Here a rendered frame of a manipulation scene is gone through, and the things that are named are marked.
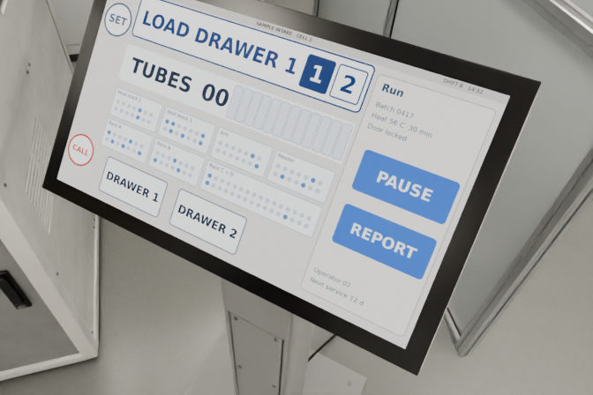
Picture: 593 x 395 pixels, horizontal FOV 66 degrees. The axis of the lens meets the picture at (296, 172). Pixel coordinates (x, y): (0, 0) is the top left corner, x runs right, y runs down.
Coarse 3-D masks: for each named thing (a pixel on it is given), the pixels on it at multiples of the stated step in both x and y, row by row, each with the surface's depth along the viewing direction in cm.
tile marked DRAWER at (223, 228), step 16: (176, 208) 54; (192, 208) 54; (208, 208) 53; (224, 208) 52; (176, 224) 54; (192, 224) 54; (208, 224) 53; (224, 224) 52; (240, 224) 52; (208, 240) 53; (224, 240) 52; (240, 240) 52
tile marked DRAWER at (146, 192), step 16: (112, 160) 57; (112, 176) 57; (128, 176) 56; (144, 176) 56; (112, 192) 57; (128, 192) 56; (144, 192) 56; (160, 192) 55; (144, 208) 56; (160, 208) 55
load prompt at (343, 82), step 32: (160, 0) 54; (160, 32) 54; (192, 32) 53; (224, 32) 52; (256, 32) 51; (224, 64) 52; (256, 64) 51; (288, 64) 50; (320, 64) 48; (352, 64) 47; (320, 96) 48; (352, 96) 47
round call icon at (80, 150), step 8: (72, 128) 59; (72, 136) 59; (80, 136) 59; (88, 136) 58; (72, 144) 59; (80, 144) 59; (88, 144) 58; (96, 144) 58; (72, 152) 59; (80, 152) 59; (88, 152) 58; (72, 160) 59; (80, 160) 59; (88, 160) 58; (88, 168) 58
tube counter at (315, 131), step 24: (216, 96) 52; (240, 96) 51; (264, 96) 50; (240, 120) 51; (264, 120) 51; (288, 120) 50; (312, 120) 49; (336, 120) 48; (312, 144) 49; (336, 144) 48
